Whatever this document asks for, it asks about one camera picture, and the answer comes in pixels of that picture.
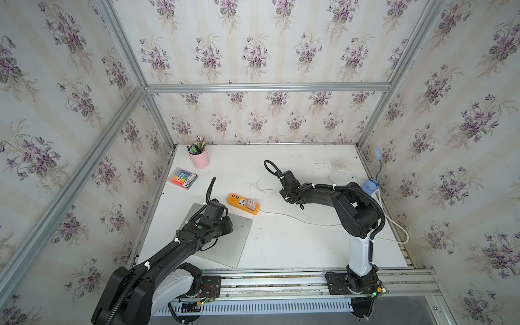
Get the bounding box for silver laptop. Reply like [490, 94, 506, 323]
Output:
[185, 214, 253, 269]

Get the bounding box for orange power strip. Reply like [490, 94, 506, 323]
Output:
[227, 193, 259, 215]

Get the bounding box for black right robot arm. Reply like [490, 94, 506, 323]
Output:
[264, 160, 386, 320]

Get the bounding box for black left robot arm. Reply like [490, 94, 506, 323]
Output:
[92, 177, 233, 324]

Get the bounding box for colourful marker box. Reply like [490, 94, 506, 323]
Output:
[167, 167, 199, 190]

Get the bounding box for pink pen cup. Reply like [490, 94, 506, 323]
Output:
[188, 148, 210, 169]

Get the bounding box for pens in cup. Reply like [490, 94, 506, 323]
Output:
[187, 137, 207, 156]

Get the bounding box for white power strip cord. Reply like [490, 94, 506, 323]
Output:
[258, 210, 410, 245]

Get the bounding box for white charger cable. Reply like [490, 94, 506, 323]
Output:
[248, 177, 281, 204]

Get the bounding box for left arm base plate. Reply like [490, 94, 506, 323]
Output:
[179, 276, 222, 300]

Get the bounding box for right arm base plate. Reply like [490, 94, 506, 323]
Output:
[324, 269, 383, 297]

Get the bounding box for aluminium mounting rail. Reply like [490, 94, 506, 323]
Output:
[203, 268, 442, 301]

